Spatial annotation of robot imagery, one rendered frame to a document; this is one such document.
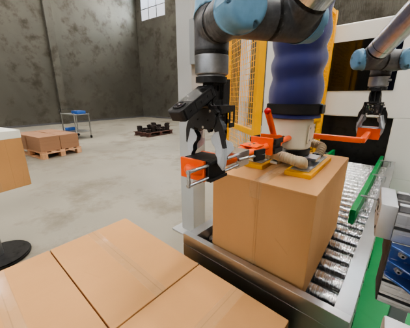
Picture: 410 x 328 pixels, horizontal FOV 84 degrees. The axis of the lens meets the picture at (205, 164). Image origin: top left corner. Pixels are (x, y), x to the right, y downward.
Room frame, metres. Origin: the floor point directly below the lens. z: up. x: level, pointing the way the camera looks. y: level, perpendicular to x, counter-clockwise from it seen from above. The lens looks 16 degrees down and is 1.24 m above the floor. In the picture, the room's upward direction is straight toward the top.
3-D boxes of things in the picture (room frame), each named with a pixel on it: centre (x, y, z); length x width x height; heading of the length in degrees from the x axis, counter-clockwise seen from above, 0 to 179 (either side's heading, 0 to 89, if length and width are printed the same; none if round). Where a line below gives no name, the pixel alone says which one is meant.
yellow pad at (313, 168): (0.95, -0.45, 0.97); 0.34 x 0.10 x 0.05; 141
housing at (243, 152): (0.65, -0.09, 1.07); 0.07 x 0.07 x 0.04; 51
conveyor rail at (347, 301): (1.42, -1.18, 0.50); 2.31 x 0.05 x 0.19; 139
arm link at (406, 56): (0.96, -0.74, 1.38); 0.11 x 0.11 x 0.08; 0
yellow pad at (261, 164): (1.07, -0.31, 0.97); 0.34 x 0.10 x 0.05; 141
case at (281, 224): (1.00, -0.38, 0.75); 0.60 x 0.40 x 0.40; 141
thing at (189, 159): (0.55, 0.00, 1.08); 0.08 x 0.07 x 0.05; 141
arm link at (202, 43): (0.55, -0.02, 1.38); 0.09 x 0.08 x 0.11; 19
